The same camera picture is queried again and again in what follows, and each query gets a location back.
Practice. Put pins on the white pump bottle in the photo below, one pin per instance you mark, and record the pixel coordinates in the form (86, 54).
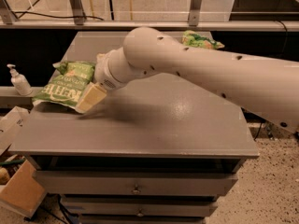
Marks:
(19, 81)

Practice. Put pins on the crumpled green chip bag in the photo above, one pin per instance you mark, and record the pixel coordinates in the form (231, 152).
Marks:
(192, 39)

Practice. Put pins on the cardboard box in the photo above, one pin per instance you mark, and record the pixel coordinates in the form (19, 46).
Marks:
(19, 192)

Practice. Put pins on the green Kettle chip bag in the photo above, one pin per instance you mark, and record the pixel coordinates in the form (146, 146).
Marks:
(67, 87)

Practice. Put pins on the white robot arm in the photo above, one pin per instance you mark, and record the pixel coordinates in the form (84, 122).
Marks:
(266, 87)

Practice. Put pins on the metal railing frame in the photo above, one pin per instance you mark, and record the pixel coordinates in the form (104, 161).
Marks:
(200, 15)

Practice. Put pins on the grey drawer cabinet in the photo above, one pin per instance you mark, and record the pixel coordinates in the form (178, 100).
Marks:
(158, 151)

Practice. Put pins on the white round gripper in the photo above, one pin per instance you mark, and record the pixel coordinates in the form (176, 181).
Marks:
(103, 74)

